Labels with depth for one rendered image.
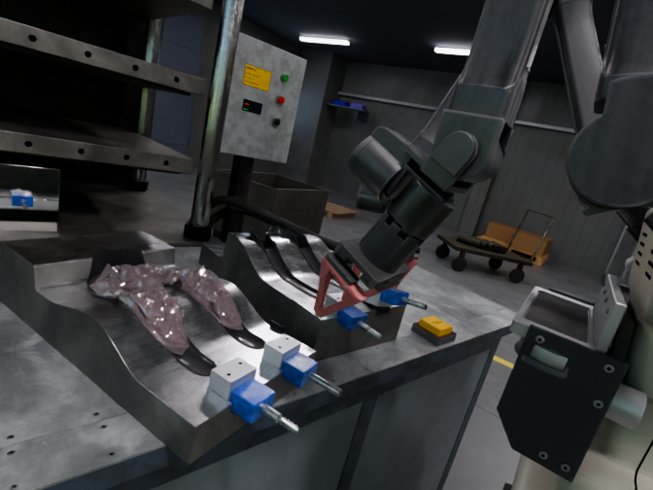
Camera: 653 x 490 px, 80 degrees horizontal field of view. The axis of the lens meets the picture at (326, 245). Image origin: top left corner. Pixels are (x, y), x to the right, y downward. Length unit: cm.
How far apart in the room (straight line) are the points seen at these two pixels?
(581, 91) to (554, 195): 798
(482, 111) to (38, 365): 66
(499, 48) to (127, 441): 59
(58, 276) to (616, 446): 84
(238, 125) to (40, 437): 115
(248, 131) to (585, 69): 106
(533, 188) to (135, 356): 856
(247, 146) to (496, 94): 120
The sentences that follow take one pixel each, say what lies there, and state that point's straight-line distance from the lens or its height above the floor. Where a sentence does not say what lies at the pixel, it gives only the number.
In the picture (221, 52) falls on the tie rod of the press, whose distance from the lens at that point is 133.
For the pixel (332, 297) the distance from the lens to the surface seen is 75.
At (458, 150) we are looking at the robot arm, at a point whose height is 122.
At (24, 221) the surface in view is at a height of 81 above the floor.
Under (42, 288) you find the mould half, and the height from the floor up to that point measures 87.
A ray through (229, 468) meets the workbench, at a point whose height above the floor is 64.
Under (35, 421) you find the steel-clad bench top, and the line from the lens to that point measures 62.
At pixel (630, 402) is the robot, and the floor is 100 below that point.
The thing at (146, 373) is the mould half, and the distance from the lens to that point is 58.
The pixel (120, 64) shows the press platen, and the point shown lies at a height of 126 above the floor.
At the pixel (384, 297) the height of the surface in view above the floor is 92.
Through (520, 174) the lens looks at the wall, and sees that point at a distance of 891.
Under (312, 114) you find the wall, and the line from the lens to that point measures 1027.
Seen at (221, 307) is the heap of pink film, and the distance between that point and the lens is 69.
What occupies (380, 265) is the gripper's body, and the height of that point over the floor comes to 107.
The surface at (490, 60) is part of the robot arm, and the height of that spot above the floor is 130.
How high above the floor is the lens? 120
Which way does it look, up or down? 15 degrees down
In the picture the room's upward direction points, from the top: 14 degrees clockwise
